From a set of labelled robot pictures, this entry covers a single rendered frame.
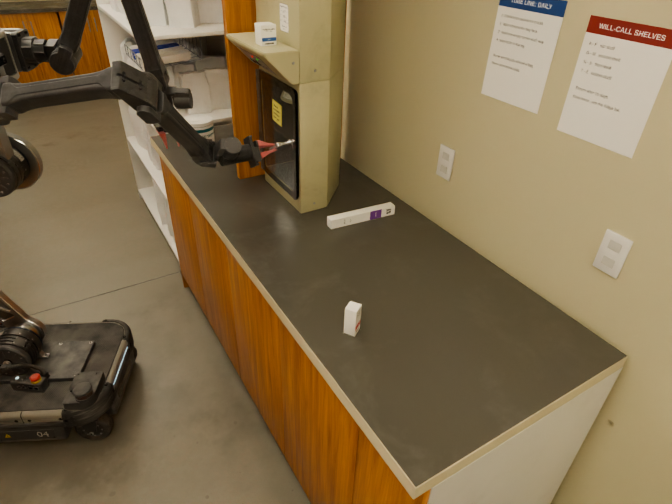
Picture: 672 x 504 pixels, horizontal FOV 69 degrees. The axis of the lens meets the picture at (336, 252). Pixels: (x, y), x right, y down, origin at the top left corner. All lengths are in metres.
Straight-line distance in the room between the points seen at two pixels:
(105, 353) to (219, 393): 0.53
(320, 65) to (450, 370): 1.00
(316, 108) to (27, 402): 1.59
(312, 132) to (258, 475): 1.35
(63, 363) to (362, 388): 1.52
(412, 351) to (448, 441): 0.26
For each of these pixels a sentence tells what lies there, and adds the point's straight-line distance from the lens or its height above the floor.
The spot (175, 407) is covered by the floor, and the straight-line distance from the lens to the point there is 2.41.
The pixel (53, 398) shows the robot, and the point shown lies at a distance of 2.30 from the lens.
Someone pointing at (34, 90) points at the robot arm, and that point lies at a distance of 1.44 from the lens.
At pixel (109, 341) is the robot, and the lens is 2.45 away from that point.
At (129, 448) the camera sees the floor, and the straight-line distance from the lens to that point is 2.34.
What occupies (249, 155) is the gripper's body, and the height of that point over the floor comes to 1.17.
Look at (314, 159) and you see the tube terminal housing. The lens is 1.73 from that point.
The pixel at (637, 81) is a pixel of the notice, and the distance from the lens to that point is 1.32.
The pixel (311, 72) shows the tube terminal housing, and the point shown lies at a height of 1.44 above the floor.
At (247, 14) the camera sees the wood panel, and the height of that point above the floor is 1.56.
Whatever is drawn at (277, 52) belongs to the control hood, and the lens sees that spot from 1.57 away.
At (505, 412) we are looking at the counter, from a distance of 1.21.
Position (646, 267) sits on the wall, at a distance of 1.40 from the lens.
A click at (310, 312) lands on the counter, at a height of 0.94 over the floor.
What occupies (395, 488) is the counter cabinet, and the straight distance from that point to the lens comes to 1.22.
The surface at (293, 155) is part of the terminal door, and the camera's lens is 1.72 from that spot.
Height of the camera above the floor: 1.84
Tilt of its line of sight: 34 degrees down
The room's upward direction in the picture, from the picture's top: 2 degrees clockwise
